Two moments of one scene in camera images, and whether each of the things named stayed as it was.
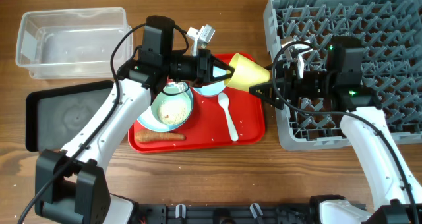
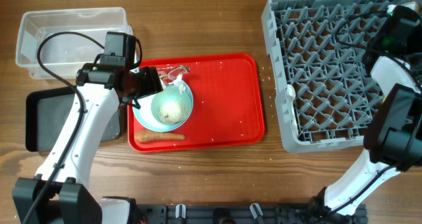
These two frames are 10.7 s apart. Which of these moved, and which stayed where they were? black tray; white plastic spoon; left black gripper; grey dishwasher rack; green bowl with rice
Moved: white plastic spoon; left black gripper
Stayed: black tray; grey dishwasher rack; green bowl with rice
